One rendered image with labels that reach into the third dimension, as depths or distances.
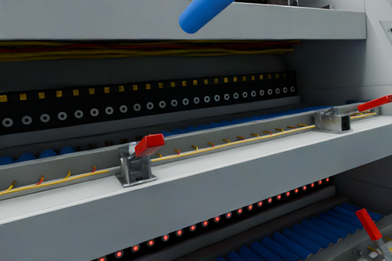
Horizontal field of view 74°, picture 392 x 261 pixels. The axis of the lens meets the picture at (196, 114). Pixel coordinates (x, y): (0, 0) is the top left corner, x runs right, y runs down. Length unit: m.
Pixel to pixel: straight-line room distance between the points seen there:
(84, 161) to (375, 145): 0.36
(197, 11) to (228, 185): 0.15
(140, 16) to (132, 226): 0.20
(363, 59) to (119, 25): 0.42
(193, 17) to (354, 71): 0.41
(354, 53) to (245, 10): 0.26
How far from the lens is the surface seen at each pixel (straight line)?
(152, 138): 0.17
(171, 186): 0.23
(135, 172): 0.25
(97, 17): 0.29
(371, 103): 0.36
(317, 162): 0.33
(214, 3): 0.18
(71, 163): 0.26
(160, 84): 0.42
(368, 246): 0.47
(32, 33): 0.28
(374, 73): 0.54
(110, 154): 0.27
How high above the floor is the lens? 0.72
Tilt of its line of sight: 14 degrees up
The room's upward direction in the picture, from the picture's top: 15 degrees counter-clockwise
